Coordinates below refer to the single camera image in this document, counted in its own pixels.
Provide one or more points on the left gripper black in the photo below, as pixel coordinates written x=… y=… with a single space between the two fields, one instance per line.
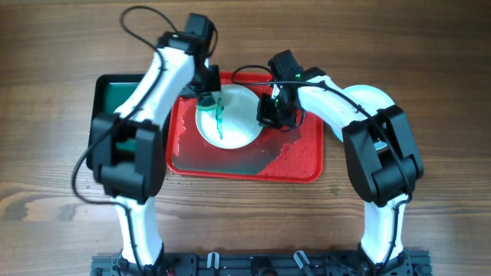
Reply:
x=215 y=87

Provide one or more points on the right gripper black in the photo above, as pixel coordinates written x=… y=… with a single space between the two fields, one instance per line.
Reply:
x=268 y=119

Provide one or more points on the green yellow sponge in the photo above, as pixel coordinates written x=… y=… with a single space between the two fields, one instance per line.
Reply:
x=206 y=104

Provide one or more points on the white plate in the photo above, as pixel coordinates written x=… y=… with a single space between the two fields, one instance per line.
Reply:
x=232 y=124

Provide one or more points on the light blue plate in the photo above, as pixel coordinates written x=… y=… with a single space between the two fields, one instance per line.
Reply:
x=372 y=97

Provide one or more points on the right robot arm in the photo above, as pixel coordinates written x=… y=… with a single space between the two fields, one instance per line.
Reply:
x=382 y=158

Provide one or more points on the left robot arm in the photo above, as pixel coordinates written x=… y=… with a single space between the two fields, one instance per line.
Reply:
x=132 y=182

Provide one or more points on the red plastic tray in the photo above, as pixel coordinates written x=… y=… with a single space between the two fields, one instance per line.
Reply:
x=295 y=156

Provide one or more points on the black rectangular tray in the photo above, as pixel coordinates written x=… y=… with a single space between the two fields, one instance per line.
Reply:
x=111 y=91

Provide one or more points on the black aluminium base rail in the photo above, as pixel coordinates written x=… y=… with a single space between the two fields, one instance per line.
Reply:
x=331 y=263

